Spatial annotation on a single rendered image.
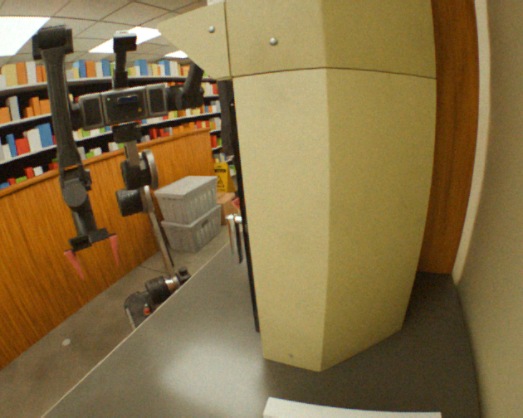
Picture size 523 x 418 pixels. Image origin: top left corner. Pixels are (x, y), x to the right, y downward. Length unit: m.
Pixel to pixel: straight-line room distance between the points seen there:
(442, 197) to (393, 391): 0.45
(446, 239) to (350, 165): 0.49
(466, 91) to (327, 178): 0.47
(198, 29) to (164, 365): 0.56
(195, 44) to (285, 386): 0.54
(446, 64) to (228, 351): 0.76
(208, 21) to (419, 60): 0.28
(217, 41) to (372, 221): 0.30
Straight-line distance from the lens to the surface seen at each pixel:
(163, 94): 1.32
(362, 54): 0.34
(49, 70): 0.79
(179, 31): 0.39
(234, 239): 0.45
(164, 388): 0.55
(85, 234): 0.72
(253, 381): 0.52
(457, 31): 0.71
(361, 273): 0.41
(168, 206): 2.76
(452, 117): 0.69
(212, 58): 0.36
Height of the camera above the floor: 1.38
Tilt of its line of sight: 22 degrees down
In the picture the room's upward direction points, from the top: 5 degrees counter-clockwise
